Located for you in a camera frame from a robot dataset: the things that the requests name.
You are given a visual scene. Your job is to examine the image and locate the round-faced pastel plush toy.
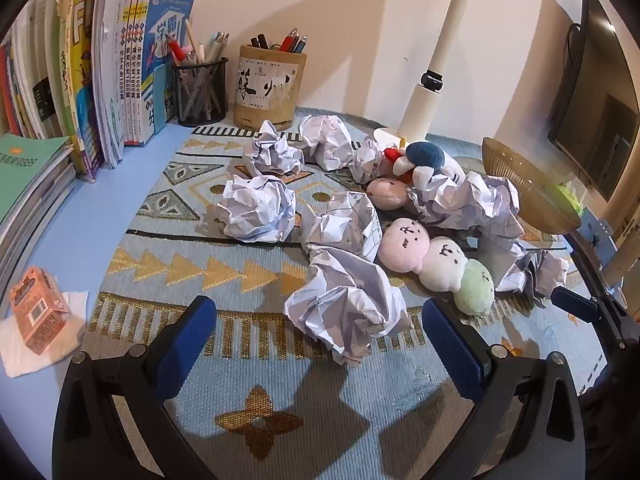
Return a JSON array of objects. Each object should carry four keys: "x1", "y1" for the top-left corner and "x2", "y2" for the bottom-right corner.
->
[{"x1": 366, "y1": 177, "x2": 412, "y2": 211}]

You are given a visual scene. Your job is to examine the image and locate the black mesh pen holder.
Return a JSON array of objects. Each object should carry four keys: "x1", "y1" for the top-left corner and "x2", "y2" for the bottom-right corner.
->
[{"x1": 172, "y1": 57, "x2": 229, "y2": 129}]

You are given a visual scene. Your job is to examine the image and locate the blue boxed book set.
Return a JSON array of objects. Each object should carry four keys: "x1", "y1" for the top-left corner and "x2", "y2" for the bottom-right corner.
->
[{"x1": 121, "y1": 0, "x2": 196, "y2": 147}]

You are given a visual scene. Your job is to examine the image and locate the white tissue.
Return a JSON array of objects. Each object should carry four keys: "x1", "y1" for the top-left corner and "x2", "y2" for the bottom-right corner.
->
[{"x1": 0, "y1": 289, "x2": 90, "y2": 379}]

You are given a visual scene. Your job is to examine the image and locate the black flat monitor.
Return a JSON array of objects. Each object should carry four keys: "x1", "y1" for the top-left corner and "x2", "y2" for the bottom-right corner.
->
[{"x1": 546, "y1": 0, "x2": 640, "y2": 202}]

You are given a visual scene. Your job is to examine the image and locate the bunch of pale pens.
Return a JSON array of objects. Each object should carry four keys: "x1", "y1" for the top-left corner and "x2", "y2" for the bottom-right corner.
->
[{"x1": 165, "y1": 19, "x2": 231, "y2": 67}]

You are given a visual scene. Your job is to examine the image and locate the three-ball pastel plush skewer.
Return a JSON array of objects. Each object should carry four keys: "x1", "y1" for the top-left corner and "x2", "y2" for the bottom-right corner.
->
[{"x1": 377, "y1": 217, "x2": 496, "y2": 317}]

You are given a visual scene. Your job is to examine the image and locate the orange small carton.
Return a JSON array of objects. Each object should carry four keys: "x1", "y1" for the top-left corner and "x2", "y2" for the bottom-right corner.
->
[{"x1": 9, "y1": 265, "x2": 71, "y2": 357}]

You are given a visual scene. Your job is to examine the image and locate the white and blue plush toy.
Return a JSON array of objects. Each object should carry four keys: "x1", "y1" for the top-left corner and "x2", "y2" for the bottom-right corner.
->
[{"x1": 382, "y1": 140, "x2": 468, "y2": 188}]

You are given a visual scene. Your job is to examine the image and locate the wicker basket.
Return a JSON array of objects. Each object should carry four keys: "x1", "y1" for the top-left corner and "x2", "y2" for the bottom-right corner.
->
[{"x1": 481, "y1": 136, "x2": 584, "y2": 234}]

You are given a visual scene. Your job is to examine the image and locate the patterned woven mat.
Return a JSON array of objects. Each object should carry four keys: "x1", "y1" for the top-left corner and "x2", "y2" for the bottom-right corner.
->
[{"x1": 86, "y1": 106, "x2": 610, "y2": 480}]

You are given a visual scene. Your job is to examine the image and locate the row of upright books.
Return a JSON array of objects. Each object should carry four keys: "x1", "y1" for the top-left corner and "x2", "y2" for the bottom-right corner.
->
[{"x1": 0, "y1": 0, "x2": 138, "y2": 183}]

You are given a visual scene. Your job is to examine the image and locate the bamboo pen holder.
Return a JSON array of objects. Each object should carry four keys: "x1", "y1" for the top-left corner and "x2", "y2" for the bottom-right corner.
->
[{"x1": 233, "y1": 43, "x2": 307, "y2": 132}]

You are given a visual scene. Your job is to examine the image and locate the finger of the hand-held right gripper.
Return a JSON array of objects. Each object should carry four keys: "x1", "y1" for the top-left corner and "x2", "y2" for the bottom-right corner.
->
[{"x1": 551, "y1": 285, "x2": 602, "y2": 324}]

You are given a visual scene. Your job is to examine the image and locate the pile of paper balls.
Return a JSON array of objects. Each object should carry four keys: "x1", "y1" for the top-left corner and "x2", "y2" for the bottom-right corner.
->
[{"x1": 215, "y1": 114, "x2": 571, "y2": 367}]

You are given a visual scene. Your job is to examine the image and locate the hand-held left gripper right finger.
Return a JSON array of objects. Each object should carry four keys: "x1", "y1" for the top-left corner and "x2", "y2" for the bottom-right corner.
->
[{"x1": 421, "y1": 298, "x2": 587, "y2": 480}]

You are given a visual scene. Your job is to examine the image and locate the single white paper wad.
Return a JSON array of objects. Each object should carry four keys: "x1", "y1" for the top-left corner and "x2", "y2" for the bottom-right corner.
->
[{"x1": 243, "y1": 120, "x2": 305, "y2": 177}]

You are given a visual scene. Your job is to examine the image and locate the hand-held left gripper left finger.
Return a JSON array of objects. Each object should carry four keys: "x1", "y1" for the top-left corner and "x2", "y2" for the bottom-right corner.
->
[{"x1": 51, "y1": 295, "x2": 218, "y2": 480}]

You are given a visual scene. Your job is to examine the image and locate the bunch of red black pens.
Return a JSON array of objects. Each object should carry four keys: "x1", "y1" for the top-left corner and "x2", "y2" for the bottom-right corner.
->
[{"x1": 249, "y1": 29, "x2": 308, "y2": 55}]

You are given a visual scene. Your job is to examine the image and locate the stack of green books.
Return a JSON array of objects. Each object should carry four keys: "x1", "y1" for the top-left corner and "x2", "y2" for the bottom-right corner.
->
[{"x1": 0, "y1": 133, "x2": 77, "y2": 281}]

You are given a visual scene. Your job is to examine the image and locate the white desk lamp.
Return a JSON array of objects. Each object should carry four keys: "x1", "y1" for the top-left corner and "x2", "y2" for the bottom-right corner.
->
[{"x1": 372, "y1": 0, "x2": 494, "y2": 148}]

